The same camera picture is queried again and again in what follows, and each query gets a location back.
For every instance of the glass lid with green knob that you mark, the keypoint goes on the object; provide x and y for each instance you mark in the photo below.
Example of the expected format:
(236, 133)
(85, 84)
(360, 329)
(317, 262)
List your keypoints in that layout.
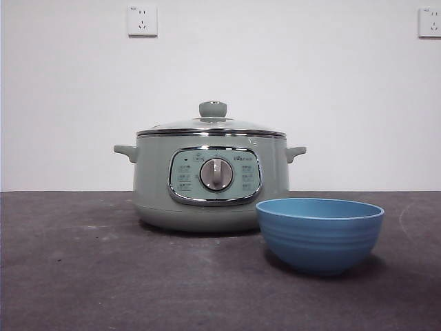
(211, 109)

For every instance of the pale green electric steamer pot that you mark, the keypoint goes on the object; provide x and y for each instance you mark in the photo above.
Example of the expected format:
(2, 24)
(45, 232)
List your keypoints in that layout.
(155, 193)

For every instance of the blue ribbed bowl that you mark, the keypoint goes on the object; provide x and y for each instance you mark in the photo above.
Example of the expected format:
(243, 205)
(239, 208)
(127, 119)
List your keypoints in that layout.
(320, 241)

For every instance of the white wall socket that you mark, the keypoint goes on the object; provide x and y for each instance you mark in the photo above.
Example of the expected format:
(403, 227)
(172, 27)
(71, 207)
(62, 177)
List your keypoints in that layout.
(143, 20)
(430, 23)

